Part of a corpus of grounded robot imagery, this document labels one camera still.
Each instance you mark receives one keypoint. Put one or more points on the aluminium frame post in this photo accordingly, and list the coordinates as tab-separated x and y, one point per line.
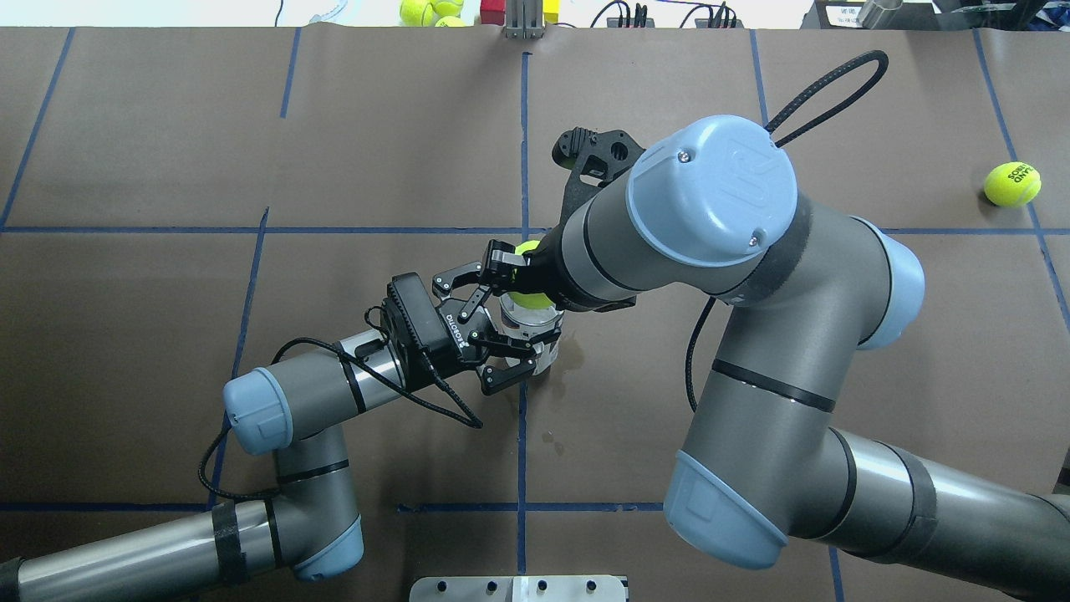
524	19

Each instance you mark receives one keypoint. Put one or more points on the tennis ball with black lettering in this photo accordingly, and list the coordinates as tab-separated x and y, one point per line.
532	282

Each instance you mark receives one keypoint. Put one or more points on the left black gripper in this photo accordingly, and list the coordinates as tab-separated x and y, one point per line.
445	333

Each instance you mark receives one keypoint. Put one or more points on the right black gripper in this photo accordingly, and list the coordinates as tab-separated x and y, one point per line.
549	261

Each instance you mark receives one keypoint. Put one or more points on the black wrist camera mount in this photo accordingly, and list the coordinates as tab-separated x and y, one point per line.
594	160

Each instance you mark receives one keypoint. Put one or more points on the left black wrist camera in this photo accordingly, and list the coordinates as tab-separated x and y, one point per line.
414	324

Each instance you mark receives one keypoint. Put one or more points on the yellow cube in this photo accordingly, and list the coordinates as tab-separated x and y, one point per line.
551	9

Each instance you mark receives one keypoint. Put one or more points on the white mounting post with base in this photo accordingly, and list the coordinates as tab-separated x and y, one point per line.
560	587

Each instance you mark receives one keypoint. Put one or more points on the black electronics box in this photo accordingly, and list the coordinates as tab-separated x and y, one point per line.
718	16
630	16

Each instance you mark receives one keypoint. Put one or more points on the red cube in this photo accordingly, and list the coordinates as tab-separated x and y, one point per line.
492	12

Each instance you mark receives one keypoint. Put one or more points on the small steel cup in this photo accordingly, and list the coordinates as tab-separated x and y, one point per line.
878	14

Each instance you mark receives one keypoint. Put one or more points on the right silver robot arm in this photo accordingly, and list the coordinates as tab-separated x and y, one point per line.
716	206

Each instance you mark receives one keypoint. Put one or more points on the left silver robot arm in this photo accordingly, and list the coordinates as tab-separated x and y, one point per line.
280	468

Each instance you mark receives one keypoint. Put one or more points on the spare tennis ball on desk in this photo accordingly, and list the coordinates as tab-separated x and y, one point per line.
448	8
417	13
450	22

